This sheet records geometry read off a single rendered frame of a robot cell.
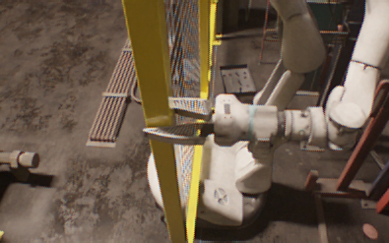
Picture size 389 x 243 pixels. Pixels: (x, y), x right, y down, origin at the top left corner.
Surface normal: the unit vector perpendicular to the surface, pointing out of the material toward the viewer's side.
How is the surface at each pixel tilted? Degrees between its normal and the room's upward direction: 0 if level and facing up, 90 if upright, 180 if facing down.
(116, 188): 0
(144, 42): 90
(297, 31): 91
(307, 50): 88
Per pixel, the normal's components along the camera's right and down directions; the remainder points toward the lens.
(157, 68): -0.09, 0.74
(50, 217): -0.03, -0.67
